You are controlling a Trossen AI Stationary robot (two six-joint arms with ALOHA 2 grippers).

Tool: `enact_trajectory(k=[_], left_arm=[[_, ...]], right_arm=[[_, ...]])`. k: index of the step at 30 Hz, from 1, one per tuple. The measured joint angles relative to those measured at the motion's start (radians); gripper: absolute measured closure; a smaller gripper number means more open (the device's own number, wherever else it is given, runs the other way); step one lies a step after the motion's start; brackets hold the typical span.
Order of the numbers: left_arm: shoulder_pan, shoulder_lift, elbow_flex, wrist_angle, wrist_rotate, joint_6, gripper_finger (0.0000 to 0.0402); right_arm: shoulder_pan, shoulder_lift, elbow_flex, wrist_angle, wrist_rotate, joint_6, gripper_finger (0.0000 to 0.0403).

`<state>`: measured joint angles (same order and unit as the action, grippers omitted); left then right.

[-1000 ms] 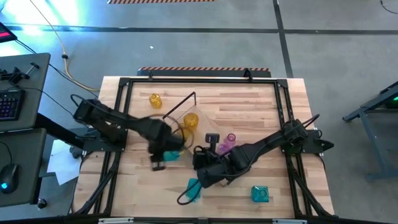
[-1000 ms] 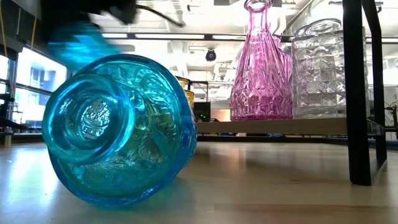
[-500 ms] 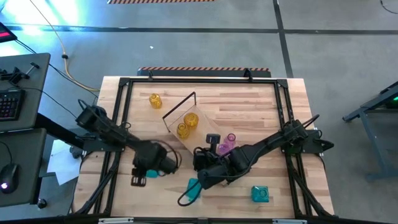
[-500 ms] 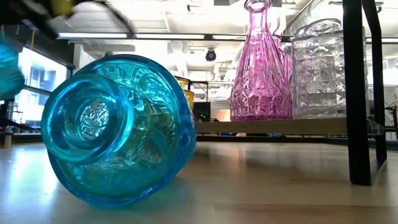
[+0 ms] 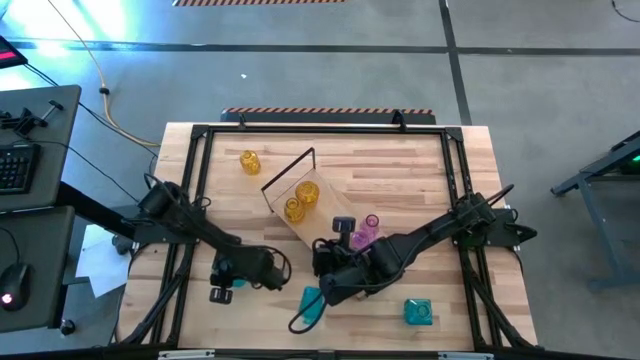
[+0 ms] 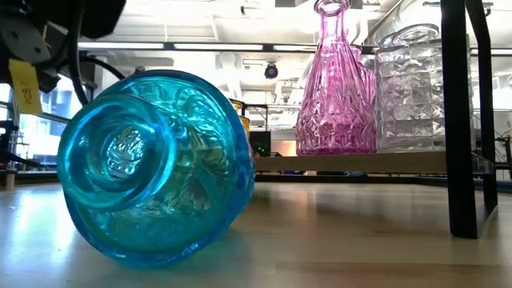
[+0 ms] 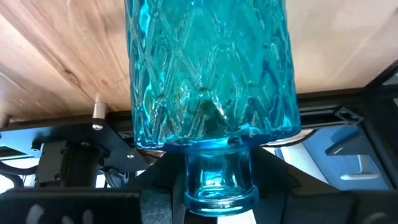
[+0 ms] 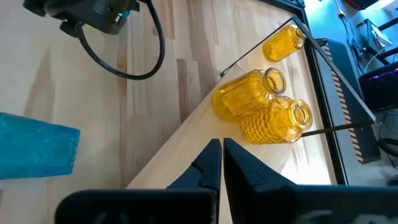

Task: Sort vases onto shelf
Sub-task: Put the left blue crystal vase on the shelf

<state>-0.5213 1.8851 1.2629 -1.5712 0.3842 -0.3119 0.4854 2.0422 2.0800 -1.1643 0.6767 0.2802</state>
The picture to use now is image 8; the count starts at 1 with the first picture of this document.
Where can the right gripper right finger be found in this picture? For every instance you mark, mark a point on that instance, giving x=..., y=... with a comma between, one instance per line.
x=245, y=177

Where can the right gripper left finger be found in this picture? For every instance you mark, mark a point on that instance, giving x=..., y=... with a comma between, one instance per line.
x=205, y=171

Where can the squat yellow glass vase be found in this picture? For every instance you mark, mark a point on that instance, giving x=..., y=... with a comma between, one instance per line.
x=273, y=124

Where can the tall yellow ribbed glass vase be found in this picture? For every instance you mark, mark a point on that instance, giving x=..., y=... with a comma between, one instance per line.
x=245, y=96

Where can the small yellow glass bottle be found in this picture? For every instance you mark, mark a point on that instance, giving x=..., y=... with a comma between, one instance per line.
x=283, y=43

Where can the tall teal glass bottle vase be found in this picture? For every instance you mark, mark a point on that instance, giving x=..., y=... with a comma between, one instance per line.
x=34, y=146

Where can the wooden shelf with black legs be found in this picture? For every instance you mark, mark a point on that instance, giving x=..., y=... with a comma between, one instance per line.
x=202, y=140

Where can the black hazard-striped floor mat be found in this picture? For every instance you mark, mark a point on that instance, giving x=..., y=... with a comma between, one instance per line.
x=368, y=143

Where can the black case with purple lights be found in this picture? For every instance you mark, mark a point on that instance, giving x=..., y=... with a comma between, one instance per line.
x=379, y=87

